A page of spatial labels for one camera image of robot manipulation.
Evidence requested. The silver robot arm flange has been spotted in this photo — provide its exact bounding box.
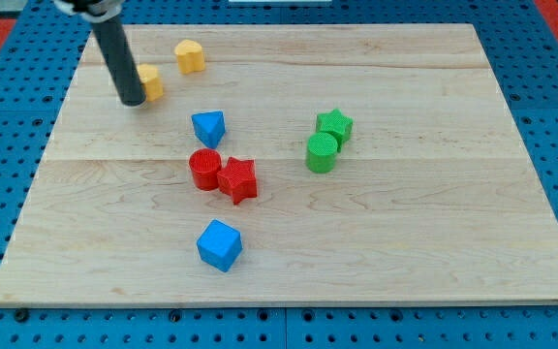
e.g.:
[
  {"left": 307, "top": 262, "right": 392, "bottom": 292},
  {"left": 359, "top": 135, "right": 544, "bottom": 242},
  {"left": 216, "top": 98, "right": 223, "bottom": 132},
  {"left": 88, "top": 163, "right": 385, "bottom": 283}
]
[{"left": 53, "top": 0, "right": 124, "bottom": 23}]

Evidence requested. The blue cube block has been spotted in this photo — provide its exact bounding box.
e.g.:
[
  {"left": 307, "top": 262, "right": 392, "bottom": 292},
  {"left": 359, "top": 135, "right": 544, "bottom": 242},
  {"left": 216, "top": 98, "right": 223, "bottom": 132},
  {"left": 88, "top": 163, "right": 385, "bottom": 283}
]
[{"left": 197, "top": 219, "right": 242, "bottom": 272}]

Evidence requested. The light wooden board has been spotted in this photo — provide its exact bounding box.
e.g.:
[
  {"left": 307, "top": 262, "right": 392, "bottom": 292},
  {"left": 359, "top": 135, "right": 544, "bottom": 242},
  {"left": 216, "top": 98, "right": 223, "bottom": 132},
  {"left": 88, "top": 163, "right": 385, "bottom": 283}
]
[{"left": 0, "top": 24, "right": 558, "bottom": 308}]

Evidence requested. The red star block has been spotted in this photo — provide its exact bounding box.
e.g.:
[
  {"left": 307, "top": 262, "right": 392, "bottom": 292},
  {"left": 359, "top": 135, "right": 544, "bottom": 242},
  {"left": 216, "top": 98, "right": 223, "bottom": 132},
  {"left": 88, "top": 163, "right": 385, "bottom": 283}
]
[{"left": 217, "top": 157, "right": 258, "bottom": 205}]

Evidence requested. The green cylinder block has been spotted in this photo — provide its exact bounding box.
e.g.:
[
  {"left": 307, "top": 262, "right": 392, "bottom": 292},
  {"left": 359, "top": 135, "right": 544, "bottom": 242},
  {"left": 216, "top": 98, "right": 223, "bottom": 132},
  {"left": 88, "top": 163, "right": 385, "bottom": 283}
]
[{"left": 305, "top": 132, "right": 338, "bottom": 174}]

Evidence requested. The red cylinder block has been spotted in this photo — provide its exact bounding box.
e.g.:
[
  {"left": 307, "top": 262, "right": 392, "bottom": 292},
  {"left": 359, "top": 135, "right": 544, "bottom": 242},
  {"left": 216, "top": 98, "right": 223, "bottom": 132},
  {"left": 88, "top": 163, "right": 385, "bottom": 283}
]
[{"left": 189, "top": 148, "right": 222, "bottom": 191}]

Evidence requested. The green star block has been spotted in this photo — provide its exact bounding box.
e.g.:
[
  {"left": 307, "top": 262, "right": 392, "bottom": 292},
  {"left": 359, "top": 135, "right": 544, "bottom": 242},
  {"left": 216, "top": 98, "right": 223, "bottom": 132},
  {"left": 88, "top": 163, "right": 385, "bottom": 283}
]
[{"left": 316, "top": 109, "right": 354, "bottom": 152}]

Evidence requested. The blue triangular prism block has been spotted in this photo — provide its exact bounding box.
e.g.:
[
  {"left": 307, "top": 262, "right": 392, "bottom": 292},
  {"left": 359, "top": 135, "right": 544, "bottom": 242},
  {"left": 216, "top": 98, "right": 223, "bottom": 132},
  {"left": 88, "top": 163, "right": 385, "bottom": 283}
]
[{"left": 191, "top": 111, "right": 226, "bottom": 149}]

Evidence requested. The yellow heart block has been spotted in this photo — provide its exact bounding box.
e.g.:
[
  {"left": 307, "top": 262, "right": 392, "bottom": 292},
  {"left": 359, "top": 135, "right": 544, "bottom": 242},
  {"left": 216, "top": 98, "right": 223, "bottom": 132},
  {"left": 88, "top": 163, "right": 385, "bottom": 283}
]
[{"left": 174, "top": 39, "right": 205, "bottom": 75}]

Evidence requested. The yellow block behind rod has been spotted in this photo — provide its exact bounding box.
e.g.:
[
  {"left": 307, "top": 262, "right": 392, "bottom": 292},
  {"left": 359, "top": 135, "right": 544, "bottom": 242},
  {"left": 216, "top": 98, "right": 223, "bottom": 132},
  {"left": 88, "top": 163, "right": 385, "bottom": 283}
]
[{"left": 137, "top": 64, "right": 164, "bottom": 102}]

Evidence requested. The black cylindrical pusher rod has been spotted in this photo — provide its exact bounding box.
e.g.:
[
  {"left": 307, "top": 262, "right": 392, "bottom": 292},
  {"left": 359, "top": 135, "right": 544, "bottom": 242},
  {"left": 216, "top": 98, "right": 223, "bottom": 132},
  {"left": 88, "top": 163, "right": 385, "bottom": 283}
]
[{"left": 92, "top": 15, "right": 146, "bottom": 107}]

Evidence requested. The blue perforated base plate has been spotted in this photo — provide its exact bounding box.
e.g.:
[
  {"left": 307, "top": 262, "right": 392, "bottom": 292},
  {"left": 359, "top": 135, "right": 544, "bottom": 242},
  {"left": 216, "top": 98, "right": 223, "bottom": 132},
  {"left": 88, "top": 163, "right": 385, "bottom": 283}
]
[{"left": 0, "top": 1, "right": 558, "bottom": 348}]

